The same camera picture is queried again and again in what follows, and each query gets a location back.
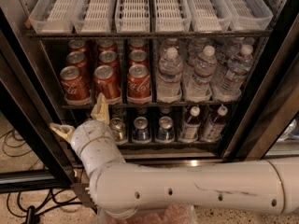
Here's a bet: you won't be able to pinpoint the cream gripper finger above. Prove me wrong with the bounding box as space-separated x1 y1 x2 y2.
91 93 110 124
50 123 75 143

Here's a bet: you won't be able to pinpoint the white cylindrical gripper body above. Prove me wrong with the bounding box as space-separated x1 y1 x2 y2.
70 119 124 175

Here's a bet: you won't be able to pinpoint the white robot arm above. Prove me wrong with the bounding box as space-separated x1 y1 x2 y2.
50 95 299 219

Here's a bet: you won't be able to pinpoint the fridge door left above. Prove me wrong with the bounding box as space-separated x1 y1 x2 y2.
0 10 75 193

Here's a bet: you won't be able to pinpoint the fridge door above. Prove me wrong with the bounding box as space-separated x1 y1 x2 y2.
0 10 75 193
236 16 299 161

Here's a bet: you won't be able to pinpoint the blue can bottom left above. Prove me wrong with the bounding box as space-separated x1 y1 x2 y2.
133 117 150 141

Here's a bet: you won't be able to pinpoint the blue can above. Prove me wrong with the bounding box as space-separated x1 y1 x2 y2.
133 117 150 141
157 116 175 142

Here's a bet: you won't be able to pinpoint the second row middle coke can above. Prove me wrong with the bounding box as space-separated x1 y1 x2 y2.
98 50 120 73

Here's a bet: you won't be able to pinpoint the second row coke can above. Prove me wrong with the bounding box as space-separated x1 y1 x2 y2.
129 49 149 66
98 50 120 73
66 51 91 78

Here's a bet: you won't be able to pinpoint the second row left coke can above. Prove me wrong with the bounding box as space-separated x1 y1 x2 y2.
66 51 91 78

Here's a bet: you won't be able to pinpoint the second row right coke can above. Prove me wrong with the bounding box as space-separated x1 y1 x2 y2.
129 49 149 66

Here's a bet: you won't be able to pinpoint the blue can bottom right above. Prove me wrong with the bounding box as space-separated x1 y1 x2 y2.
157 116 175 142

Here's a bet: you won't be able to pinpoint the fridge door right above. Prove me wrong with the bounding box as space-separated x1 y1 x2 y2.
236 16 299 161

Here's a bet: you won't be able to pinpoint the front left water bottle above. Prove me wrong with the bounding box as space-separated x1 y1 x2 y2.
157 48 183 97

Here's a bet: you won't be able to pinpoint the water bottle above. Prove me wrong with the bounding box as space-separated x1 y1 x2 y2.
218 37 251 64
217 45 253 95
187 38 208 59
157 48 183 97
186 45 217 100
160 38 179 56

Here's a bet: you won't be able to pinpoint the brown drink bottle left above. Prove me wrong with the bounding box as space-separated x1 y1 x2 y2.
179 106 201 139

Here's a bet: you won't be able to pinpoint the brown drink bottle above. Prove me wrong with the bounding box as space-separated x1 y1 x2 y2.
179 106 201 139
201 105 228 142

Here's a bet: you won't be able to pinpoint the back left water bottle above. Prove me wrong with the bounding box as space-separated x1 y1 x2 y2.
160 38 179 56

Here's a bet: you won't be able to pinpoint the clear plastic container bottom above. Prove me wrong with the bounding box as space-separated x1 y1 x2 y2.
96 203 198 224

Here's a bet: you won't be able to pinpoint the front middle water bottle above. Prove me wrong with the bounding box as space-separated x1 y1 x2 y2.
186 45 217 100

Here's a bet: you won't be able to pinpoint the back middle water bottle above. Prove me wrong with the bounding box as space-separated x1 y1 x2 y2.
187 38 208 59

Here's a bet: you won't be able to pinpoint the brown drink bottle right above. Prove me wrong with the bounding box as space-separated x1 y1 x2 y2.
201 105 228 142

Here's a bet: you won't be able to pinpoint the front right water bottle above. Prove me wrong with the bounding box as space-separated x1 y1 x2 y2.
217 45 253 95

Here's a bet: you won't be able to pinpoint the back right water bottle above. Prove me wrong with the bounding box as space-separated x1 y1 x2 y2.
218 37 251 64

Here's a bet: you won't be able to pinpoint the black floor cables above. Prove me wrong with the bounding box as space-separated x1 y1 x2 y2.
0 128 98 224

